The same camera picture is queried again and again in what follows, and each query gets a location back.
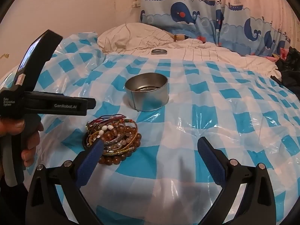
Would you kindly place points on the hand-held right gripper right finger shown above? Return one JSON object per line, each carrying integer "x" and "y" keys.
{"x": 209, "y": 157}

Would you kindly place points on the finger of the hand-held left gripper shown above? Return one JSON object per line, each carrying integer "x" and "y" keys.
{"x": 90, "y": 104}

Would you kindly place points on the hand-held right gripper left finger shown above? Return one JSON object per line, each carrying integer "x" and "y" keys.
{"x": 93, "y": 155}

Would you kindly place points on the round metal tin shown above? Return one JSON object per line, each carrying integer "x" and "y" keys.
{"x": 150, "y": 100}

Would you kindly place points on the person's left hand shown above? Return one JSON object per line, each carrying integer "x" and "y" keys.
{"x": 32, "y": 143}

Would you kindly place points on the blue checkered plastic sheet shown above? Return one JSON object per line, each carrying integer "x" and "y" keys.
{"x": 187, "y": 126}

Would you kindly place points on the white grid pillow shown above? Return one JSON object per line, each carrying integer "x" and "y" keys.
{"x": 131, "y": 36}

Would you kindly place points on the round metal tin lid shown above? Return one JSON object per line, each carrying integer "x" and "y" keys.
{"x": 153, "y": 51}

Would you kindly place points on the white grid bedsheet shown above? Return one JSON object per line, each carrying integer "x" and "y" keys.
{"x": 211, "y": 51}

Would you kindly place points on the small tan and black object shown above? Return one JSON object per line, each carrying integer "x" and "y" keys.
{"x": 178, "y": 37}

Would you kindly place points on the dark clothes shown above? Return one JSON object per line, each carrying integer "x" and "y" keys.
{"x": 291, "y": 75}

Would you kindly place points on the pink cloth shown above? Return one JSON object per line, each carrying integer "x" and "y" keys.
{"x": 282, "y": 51}

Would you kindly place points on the whale print curtain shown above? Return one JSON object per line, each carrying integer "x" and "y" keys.
{"x": 182, "y": 11}

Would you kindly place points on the wall socket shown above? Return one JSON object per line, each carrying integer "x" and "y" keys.
{"x": 137, "y": 3}

